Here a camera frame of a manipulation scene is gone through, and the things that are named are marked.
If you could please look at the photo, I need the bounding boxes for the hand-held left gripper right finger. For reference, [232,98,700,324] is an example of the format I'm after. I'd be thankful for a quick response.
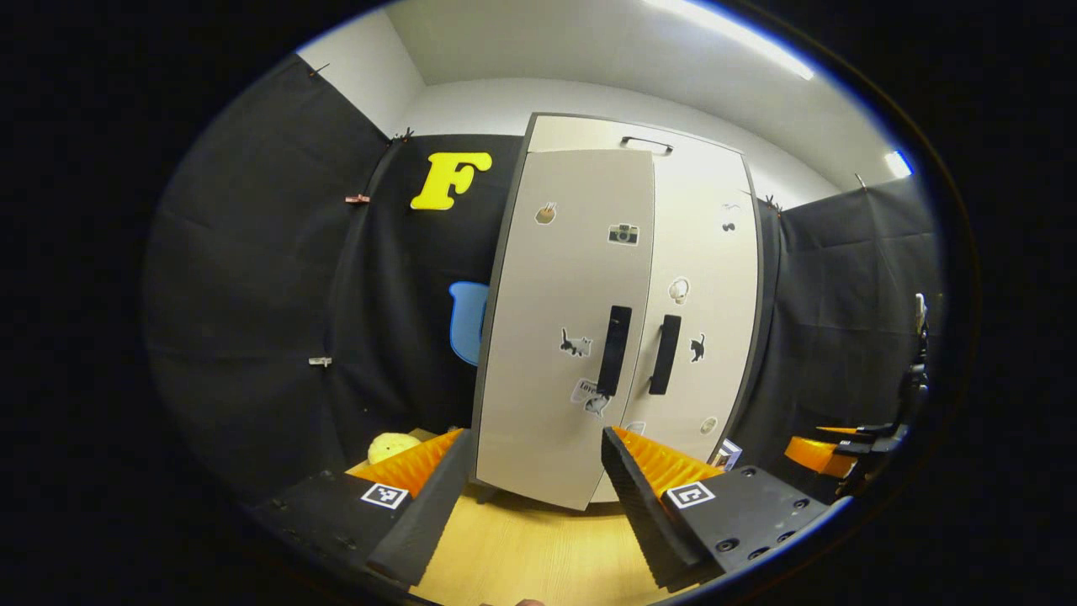
[600,425,847,593]

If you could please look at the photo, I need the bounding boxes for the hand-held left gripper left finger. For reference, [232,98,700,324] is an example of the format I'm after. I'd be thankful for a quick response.
[251,428,475,587]

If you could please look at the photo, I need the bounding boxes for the white cabinet door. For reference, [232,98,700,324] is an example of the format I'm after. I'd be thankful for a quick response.
[473,150,655,511]
[589,151,758,503]

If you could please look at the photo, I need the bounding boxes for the white and grey shoe cabinet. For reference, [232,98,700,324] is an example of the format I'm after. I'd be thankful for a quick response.
[471,112,767,514]

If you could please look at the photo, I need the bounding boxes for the yellow plush toy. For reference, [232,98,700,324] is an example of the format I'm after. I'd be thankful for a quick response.
[368,432,422,464]

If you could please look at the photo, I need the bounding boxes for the black backdrop cloth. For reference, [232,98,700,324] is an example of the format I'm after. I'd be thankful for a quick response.
[732,177,943,489]
[143,55,524,497]

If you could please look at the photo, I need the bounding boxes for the black door handle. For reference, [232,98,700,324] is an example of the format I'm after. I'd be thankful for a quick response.
[649,315,682,396]
[597,306,633,397]

